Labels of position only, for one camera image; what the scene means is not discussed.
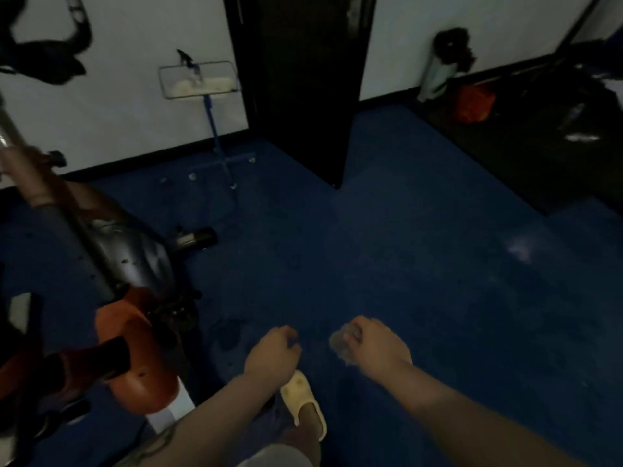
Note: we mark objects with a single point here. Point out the person's right forearm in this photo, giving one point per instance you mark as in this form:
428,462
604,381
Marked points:
467,423

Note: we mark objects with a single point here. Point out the person's leg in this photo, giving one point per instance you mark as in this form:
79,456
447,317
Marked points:
287,445

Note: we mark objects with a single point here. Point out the person's right fingers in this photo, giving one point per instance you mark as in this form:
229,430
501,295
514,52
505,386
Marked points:
354,335

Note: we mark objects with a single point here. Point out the person's left hand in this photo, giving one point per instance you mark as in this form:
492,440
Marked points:
269,355

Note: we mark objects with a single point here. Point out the blue stand with clear tray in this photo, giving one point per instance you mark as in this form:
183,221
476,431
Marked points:
202,99

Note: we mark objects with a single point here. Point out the orange and grey exercise bike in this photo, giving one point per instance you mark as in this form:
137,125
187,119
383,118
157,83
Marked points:
97,267

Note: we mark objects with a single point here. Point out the dark door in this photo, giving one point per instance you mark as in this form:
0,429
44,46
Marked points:
297,72

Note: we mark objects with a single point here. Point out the person's left forearm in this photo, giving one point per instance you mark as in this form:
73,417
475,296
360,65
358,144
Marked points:
214,423

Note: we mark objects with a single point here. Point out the white cylinder with black top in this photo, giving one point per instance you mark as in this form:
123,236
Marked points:
445,60

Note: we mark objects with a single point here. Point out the black garbage bag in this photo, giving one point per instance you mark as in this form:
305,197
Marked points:
581,99

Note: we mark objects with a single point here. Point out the person's left fingers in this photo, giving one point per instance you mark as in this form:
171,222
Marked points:
292,341

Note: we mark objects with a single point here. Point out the orange bucket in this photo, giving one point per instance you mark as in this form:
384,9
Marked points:
473,103

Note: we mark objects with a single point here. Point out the cream slipper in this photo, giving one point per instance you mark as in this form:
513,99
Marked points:
302,401

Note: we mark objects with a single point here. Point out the clear plastic piece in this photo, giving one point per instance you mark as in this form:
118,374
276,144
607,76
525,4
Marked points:
340,346

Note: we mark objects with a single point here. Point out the person's right hand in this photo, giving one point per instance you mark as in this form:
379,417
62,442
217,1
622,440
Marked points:
377,347

